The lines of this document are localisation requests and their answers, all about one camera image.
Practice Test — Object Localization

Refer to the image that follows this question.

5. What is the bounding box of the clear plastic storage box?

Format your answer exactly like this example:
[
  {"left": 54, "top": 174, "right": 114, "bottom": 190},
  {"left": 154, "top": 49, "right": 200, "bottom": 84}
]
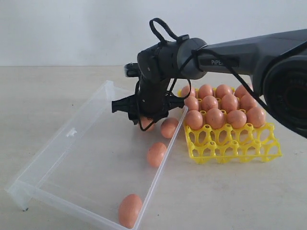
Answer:
[{"left": 6, "top": 80, "right": 176, "bottom": 230}]

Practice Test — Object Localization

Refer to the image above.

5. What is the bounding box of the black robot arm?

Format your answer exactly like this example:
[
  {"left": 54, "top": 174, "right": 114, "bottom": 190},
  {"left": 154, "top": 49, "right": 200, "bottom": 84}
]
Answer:
[{"left": 111, "top": 29, "right": 307, "bottom": 137}]

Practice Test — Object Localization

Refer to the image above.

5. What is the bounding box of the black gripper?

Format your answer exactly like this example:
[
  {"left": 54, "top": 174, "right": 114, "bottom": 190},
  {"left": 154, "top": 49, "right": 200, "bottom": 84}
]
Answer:
[{"left": 111, "top": 93, "right": 185, "bottom": 124}]

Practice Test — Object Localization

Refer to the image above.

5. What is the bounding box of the black cable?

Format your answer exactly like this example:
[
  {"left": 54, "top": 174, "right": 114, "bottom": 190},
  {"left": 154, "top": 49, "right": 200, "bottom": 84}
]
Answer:
[{"left": 133, "top": 18, "right": 276, "bottom": 132}]

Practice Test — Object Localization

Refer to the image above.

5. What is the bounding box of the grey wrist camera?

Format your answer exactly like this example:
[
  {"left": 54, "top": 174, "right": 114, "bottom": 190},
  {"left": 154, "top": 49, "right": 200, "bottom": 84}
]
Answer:
[{"left": 124, "top": 63, "right": 141, "bottom": 78}]

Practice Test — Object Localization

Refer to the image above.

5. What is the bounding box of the yellow plastic egg tray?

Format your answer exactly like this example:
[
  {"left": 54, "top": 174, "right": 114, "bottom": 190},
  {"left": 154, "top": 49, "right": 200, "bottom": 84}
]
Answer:
[{"left": 184, "top": 122, "right": 282, "bottom": 164}]

